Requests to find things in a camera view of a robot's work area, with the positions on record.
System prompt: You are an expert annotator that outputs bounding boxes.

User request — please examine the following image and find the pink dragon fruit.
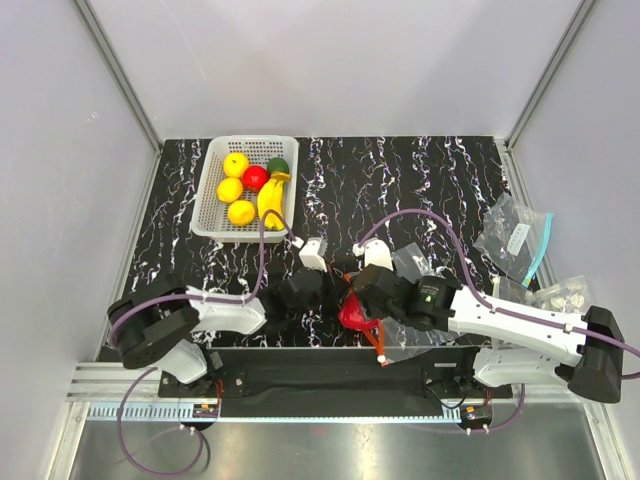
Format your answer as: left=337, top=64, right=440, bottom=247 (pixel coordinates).
left=338, top=292, right=378, bottom=332

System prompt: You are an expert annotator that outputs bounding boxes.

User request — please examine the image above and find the clear bag with orange zipper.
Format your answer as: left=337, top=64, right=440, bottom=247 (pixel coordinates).
left=359, top=243, right=461, bottom=366

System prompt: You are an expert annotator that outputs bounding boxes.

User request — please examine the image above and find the white plastic perforated basket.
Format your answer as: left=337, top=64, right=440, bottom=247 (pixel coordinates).
left=190, top=135, right=299, bottom=243

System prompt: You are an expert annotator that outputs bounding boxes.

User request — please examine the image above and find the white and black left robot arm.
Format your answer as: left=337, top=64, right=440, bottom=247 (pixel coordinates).
left=107, top=267, right=349, bottom=396

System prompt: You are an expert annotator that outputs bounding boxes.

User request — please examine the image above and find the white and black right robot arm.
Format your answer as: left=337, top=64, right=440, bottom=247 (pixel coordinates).
left=352, top=265, right=624, bottom=404

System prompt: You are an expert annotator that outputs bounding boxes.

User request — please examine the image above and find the clear bag with blue zipper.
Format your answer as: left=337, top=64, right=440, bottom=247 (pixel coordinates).
left=474, top=193, right=554, bottom=287

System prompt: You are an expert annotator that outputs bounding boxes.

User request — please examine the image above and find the yellow orange fruit top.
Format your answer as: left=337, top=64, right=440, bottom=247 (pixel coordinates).
left=223, top=152, right=250, bottom=179

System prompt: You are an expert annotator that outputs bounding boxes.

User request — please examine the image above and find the clear bag of round items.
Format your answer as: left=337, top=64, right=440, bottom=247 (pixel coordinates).
left=492, top=276, right=593, bottom=315

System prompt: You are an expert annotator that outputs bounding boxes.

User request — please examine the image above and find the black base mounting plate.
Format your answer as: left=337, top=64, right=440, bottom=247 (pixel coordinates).
left=159, top=347, right=513, bottom=419

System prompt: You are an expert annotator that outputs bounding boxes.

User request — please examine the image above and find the small yellow fruit middle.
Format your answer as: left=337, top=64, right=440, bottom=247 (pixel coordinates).
left=227, top=200, right=256, bottom=226

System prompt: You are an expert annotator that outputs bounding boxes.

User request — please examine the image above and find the yellow banana bunch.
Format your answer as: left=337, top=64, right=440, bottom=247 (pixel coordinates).
left=257, top=172, right=291, bottom=231

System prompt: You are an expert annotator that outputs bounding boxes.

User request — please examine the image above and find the black marble pattern mat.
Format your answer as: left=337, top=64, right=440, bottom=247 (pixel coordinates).
left=97, top=135, right=546, bottom=361

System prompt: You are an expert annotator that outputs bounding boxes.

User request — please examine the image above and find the red apple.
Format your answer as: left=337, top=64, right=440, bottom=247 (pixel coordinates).
left=242, top=165, right=270, bottom=193

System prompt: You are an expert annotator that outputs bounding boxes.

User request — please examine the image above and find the yellow lemon fruit lower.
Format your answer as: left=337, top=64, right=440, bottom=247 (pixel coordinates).
left=217, top=177, right=244, bottom=204

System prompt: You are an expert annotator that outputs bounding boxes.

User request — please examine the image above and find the green avocado fruit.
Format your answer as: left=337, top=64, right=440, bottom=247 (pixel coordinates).
left=267, top=157, right=290, bottom=175

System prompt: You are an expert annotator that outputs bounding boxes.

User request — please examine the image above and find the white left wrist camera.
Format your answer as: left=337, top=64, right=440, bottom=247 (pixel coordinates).
left=299, top=237, right=328, bottom=272

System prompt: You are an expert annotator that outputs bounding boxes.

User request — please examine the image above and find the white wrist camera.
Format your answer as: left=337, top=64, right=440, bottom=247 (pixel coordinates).
left=299, top=237, right=328, bottom=272
left=352, top=238, right=394, bottom=271

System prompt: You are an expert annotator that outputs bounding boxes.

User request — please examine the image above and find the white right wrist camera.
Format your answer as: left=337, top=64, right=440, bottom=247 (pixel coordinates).
left=352, top=238, right=394, bottom=271

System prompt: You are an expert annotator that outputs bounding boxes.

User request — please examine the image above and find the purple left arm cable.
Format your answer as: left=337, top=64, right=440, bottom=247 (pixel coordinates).
left=107, top=209, right=304, bottom=351

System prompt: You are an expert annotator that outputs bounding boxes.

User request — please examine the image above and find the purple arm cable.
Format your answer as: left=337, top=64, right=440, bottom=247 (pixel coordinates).
left=107, top=209, right=304, bottom=351
left=354, top=208, right=640, bottom=379

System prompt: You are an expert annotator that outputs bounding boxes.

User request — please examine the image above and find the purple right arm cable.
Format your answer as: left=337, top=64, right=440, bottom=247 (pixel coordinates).
left=354, top=208, right=640, bottom=379

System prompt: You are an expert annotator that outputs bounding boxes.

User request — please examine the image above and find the purple floor cable loop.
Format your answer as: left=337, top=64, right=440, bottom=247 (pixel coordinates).
left=115, top=367, right=209, bottom=476

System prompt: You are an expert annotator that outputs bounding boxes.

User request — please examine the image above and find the white slotted cable duct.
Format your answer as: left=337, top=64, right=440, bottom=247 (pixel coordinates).
left=87, top=402, right=220, bottom=423

